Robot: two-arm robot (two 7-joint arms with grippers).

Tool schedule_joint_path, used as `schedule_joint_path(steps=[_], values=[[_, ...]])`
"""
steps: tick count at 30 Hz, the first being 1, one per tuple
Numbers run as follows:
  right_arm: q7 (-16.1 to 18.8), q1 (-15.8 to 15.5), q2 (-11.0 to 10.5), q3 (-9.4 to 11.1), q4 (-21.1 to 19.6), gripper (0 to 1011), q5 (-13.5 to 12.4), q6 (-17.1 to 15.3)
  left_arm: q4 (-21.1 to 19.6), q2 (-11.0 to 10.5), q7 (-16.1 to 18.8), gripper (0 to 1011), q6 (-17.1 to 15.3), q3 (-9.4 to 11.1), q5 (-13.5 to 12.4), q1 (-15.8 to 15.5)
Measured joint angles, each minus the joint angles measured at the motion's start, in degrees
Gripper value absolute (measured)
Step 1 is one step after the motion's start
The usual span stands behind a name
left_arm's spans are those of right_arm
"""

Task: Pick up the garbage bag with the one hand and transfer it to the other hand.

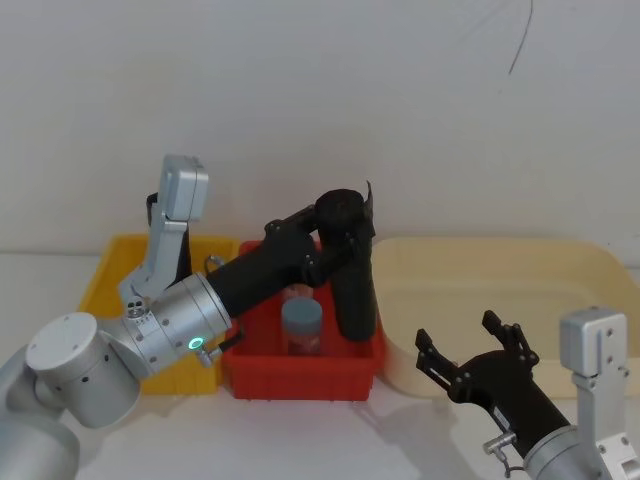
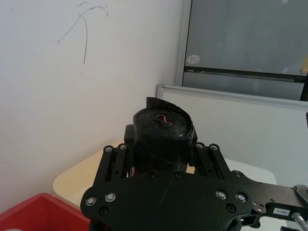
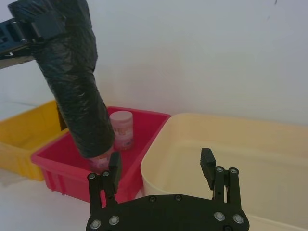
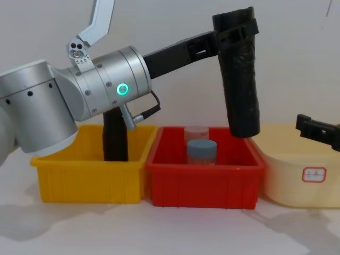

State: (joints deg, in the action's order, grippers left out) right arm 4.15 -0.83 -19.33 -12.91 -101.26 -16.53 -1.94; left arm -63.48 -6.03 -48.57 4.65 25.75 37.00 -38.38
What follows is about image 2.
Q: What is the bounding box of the cream rounded table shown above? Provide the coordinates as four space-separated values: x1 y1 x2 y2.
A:
52 137 126 210

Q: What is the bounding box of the dark cable with silver plug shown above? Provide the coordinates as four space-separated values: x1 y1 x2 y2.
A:
292 212 308 231

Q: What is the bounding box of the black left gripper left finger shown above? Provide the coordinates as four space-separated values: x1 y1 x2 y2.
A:
95 124 135 186

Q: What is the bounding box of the white panel with grey frame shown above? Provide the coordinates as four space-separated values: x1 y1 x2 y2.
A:
156 83 308 189

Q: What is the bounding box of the black plastic bag roll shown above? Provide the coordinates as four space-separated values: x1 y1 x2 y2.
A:
132 96 195 173

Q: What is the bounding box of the white rounded table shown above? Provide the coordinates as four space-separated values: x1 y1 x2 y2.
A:
223 157 278 186

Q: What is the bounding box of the red plastic bin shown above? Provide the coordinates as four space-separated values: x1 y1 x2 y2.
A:
0 192 91 231

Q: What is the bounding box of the grey cabinet with black frame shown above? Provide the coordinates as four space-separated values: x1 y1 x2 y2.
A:
179 0 308 102

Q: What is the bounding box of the yellow item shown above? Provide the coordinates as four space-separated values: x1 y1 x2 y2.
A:
300 55 308 74

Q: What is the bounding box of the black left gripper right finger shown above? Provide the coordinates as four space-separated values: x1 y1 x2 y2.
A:
189 131 233 180

